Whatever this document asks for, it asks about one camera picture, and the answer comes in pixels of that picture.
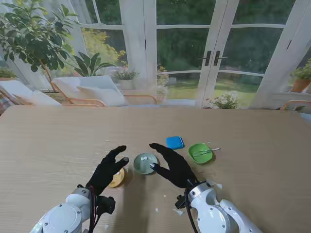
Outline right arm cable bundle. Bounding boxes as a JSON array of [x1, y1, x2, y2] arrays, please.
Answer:
[[184, 179, 200, 233]]

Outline pale green ceramic bowl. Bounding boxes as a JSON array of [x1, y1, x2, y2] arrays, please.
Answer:
[[133, 152, 159, 175]]

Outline white flower bush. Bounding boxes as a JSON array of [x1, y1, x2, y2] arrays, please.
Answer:
[[206, 93, 241, 109]]

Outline blue pill box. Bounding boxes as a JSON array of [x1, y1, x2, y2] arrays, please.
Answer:
[[166, 136, 185, 150]]

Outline white lounge chair wooden frame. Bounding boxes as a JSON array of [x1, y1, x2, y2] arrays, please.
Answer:
[[0, 80, 61, 107], [51, 75, 158, 107]]

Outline white french door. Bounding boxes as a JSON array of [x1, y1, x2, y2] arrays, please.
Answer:
[[143, 0, 221, 107], [206, 0, 299, 109]]

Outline metal tweezers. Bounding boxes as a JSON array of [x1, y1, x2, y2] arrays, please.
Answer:
[[193, 148, 221, 157]]

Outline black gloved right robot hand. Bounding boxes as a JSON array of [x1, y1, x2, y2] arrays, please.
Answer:
[[149, 143, 199, 189]]

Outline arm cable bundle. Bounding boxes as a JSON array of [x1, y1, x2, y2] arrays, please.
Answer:
[[184, 179, 200, 233], [87, 185, 103, 233]]

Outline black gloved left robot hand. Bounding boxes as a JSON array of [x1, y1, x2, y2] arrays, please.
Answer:
[[86, 145, 129, 196]]

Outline terracotta potted plant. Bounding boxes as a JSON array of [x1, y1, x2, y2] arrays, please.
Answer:
[[290, 59, 311, 93]]

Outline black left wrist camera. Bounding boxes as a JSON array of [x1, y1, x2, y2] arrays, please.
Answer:
[[97, 196, 116, 216]]

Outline green plastic dish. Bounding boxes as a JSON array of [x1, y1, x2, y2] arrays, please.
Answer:
[[188, 143, 216, 165]]

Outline small potted green plant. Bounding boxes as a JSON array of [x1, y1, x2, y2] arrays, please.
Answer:
[[0, 67, 18, 82]]

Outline wooden armchair frame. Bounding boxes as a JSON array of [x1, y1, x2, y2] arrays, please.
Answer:
[[280, 100, 311, 112]]

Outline white cushion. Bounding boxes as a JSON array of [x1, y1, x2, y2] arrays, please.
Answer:
[[77, 85, 126, 107]]

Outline yellow flowering potted plant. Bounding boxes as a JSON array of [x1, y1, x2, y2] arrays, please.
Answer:
[[156, 65, 170, 102]]

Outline flowering plant in white pot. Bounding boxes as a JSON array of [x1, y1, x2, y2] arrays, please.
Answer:
[[114, 69, 139, 90]]

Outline black door handle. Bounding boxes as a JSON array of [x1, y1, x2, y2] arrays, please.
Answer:
[[198, 50, 212, 67], [213, 50, 228, 66]]

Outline broad-leaf green plant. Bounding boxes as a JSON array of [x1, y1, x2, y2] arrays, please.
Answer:
[[72, 52, 115, 77]]

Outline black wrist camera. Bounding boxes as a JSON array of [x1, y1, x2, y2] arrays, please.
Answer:
[[97, 196, 116, 216], [174, 194, 189, 209]]

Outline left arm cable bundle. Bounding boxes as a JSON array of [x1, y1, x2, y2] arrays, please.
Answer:
[[87, 185, 103, 233]]

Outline tall leafy potted tree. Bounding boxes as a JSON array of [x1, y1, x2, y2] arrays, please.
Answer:
[[0, 0, 81, 93]]

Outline yellow plastic dish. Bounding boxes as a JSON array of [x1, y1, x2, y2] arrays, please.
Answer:
[[106, 167, 126, 188]]

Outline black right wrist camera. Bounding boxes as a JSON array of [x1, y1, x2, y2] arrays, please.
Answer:
[[174, 194, 189, 209]]

